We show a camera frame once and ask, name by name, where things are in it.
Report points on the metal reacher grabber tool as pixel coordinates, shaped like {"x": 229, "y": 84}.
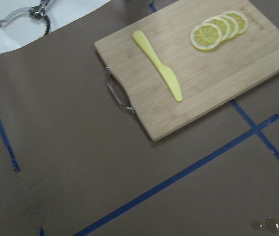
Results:
{"x": 35, "y": 12}

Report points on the yellow plastic knife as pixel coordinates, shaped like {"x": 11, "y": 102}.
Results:
{"x": 165, "y": 71}

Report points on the lemon slice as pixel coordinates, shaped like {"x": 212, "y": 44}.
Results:
{"x": 240, "y": 19}
{"x": 233, "y": 25}
{"x": 222, "y": 24}
{"x": 206, "y": 36}

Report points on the bamboo cutting board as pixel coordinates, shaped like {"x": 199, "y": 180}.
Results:
{"x": 207, "y": 79}

